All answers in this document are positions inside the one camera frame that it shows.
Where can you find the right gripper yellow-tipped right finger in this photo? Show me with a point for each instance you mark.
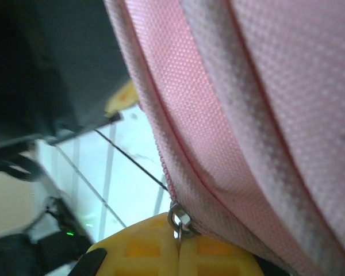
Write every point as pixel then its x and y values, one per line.
pixel 218 261

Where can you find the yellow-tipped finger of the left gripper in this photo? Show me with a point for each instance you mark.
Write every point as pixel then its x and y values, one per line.
pixel 83 72

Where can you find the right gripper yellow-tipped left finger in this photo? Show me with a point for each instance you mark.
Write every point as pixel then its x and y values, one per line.
pixel 138 253

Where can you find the pink backpack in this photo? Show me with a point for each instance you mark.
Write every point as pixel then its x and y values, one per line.
pixel 247 115

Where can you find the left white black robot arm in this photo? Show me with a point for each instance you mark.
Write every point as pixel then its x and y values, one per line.
pixel 17 253

